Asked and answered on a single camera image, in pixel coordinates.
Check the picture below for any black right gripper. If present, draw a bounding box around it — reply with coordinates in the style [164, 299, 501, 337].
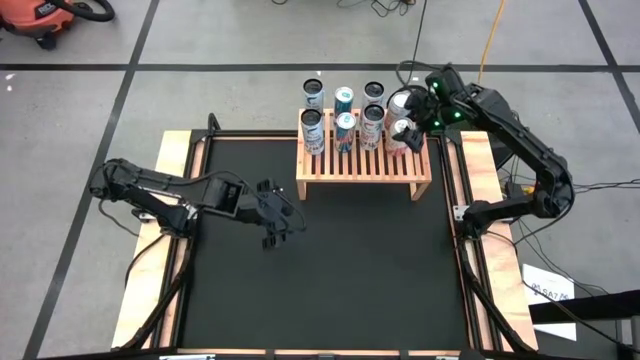
[403, 89, 444, 154]

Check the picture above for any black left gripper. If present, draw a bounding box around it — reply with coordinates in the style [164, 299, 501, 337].
[234, 178, 295, 250]

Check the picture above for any white pink can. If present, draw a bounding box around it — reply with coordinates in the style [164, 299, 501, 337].
[383, 91, 412, 130]
[384, 116, 417, 158]

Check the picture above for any grey can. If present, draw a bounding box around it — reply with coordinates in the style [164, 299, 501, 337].
[362, 81, 386, 107]

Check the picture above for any teal slim can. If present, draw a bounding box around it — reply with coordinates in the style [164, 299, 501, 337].
[333, 110, 357, 154]
[333, 85, 355, 114]

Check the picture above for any white blue slim can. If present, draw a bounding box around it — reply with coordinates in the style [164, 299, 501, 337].
[301, 77, 325, 112]
[299, 108, 326, 156]

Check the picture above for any wooden slatted shelf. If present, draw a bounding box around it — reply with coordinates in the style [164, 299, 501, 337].
[295, 108, 433, 202]

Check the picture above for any wooden table edge board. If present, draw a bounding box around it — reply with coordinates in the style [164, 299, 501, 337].
[449, 130, 540, 351]
[110, 130, 207, 350]

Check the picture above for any black computer case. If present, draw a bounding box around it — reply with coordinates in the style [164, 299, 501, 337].
[439, 103, 527, 171]

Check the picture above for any white paper sign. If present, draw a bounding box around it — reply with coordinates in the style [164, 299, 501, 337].
[521, 263, 577, 342]

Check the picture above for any black beam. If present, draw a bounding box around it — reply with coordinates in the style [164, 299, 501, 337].
[528, 288, 640, 326]

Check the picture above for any orange shop vacuum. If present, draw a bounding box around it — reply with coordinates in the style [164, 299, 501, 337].
[0, 0, 77, 51]

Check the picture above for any black coiled cable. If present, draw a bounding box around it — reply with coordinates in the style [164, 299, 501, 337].
[396, 0, 442, 87]

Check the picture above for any black table frame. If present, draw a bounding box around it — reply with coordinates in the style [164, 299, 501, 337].
[149, 112, 506, 354]

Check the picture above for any yellow extension cord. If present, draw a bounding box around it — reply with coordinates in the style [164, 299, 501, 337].
[477, 0, 509, 84]

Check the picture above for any black braided cable sleeve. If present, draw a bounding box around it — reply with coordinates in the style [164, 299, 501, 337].
[119, 234, 194, 351]
[457, 237, 531, 353]

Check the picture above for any black vacuum hose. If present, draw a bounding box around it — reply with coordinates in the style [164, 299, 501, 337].
[49, 0, 116, 24]

